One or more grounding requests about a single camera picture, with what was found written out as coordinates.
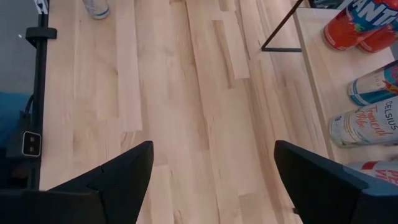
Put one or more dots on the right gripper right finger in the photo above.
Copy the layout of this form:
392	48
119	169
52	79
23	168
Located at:
317	193

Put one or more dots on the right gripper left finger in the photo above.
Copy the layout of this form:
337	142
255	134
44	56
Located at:
118	193

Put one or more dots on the white Celsius Peach Vibe can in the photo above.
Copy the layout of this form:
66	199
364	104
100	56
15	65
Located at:
385	174

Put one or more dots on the silver can with black lid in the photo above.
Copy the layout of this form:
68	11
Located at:
357	127

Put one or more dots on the blue Red Bull can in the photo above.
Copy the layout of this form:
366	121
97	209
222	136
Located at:
370	88

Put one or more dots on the red cola can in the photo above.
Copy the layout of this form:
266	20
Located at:
379	42

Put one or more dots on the orange-red soda can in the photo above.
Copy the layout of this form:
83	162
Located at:
345	31

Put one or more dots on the silver and blue slim can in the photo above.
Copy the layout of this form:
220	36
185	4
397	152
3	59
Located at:
96	7

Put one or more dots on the black aluminium rig frame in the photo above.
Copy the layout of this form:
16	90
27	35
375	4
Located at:
39	77

